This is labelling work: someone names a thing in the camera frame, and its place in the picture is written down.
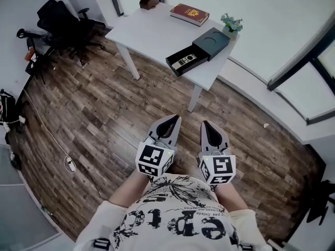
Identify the black stand base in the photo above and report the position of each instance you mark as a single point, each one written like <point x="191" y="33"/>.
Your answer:
<point x="322" y="200"/>

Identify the white power strip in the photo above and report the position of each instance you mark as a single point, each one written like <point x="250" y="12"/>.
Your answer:
<point x="70" y="164"/>

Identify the black storage box drawer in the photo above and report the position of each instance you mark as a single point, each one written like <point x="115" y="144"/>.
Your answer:
<point x="183" y="63"/>

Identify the black bag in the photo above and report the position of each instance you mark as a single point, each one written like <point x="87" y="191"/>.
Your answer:
<point x="7" y="107"/>

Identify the small potted plant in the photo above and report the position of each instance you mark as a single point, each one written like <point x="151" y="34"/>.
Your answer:
<point x="231" y="23"/>

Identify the black office chair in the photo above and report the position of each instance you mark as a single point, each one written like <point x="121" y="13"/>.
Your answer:
<point x="64" y="27"/>

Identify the brown wooden pen holder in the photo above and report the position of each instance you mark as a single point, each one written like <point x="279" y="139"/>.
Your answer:
<point x="148" y="1"/>

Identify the orange device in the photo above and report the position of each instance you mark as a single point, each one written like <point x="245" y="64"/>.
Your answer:
<point x="29" y="54"/>

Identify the person's right forearm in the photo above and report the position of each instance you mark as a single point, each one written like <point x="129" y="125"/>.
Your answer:
<point x="229" y="199"/>

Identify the person's printed white shirt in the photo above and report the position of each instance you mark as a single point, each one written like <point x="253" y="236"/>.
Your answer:
<point x="172" y="218"/>

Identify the person's left forearm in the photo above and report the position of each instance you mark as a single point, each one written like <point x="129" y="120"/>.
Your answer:
<point x="129" y="189"/>

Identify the grey remote control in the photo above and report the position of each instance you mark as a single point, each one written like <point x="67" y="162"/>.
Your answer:
<point x="185" y="61"/>

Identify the white table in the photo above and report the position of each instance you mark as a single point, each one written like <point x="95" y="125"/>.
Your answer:
<point x="157" y="33"/>

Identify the small white paper scrap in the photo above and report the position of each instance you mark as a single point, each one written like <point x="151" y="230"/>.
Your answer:
<point x="266" y="125"/>

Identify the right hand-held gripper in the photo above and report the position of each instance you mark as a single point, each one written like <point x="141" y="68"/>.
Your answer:
<point x="218" y="167"/>

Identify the black storage box sleeve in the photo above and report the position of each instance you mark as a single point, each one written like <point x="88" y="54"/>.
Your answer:
<point x="213" y="42"/>

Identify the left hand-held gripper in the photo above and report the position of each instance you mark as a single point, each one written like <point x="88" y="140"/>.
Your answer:
<point x="151" y="157"/>

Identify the black window frame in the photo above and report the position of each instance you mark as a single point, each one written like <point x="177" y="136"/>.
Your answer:
<point x="295" y="67"/>

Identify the red hardcover book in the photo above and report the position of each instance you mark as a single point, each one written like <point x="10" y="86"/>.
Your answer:
<point x="189" y="14"/>

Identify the black tripod stand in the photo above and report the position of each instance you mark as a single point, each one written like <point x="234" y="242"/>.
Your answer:
<point x="36" y="51"/>

